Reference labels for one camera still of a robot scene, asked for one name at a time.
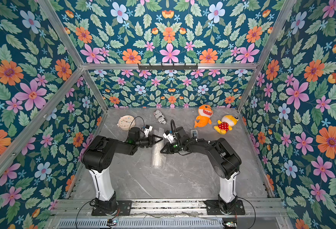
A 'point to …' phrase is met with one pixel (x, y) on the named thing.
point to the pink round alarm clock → (126, 122)
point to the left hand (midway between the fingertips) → (163, 139)
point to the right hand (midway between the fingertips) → (164, 148)
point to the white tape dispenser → (194, 133)
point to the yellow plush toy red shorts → (226, 123)
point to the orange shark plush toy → (205, 112)
